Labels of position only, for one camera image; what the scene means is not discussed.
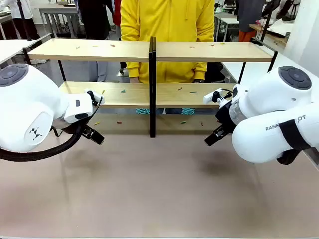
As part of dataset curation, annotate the right forearm in yellow sleeve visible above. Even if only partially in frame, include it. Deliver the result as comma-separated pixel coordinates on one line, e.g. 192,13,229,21
126,61,142,78

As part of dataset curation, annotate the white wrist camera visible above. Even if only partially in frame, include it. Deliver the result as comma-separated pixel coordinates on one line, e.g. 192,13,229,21
84,88,106,106
202,88,234,105

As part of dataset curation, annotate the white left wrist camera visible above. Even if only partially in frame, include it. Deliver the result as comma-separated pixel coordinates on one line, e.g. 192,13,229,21
84,88,106,106

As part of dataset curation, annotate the wooden top desk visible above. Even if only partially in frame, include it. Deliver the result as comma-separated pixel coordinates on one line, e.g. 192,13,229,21
248,22,295,47

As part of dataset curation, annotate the person with orange trousers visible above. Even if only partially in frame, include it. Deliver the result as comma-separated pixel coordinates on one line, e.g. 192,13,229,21
236,0,267,42

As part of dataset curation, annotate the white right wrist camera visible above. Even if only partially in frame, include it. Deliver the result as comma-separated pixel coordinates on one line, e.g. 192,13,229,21
202,88,234,105

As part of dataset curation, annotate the person in black clothes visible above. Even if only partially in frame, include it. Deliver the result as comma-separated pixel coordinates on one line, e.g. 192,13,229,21
78,0,112,41

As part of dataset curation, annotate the person in white coat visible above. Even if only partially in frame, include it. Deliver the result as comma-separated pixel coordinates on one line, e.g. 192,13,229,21
4,0,40,41

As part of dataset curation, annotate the black sleeved arm cable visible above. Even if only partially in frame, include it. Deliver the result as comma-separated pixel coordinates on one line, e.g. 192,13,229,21
0,123,87,162

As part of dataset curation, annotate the left forearm in yellow sleeve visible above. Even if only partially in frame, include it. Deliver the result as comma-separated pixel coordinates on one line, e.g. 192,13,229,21
192,61,209,80

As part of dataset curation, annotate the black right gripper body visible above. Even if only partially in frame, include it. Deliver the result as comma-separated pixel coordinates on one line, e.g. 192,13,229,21
214,101,236,130

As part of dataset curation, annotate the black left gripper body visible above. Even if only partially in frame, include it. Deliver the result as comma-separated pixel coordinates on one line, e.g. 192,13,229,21
55,119,87,135

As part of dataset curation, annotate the person in yellow hoodie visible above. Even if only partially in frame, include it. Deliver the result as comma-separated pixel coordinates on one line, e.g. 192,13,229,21
120,0,215,115

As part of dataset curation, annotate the black stand pole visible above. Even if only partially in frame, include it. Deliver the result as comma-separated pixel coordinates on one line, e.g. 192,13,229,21
259,0,276,43

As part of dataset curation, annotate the white side table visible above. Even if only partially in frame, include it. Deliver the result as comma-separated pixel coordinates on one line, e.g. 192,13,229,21
221,51,319,85
0,33,53,70

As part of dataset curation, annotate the black strap on arm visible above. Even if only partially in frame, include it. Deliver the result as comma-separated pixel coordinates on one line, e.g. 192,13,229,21
276,119,314,165

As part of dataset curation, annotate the two-tier wooden shelf black frame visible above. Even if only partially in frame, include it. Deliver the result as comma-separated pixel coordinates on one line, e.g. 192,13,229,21
22,33,279,138

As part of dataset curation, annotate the grey background table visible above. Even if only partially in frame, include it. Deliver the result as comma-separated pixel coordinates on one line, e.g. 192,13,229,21
38,3,84,38

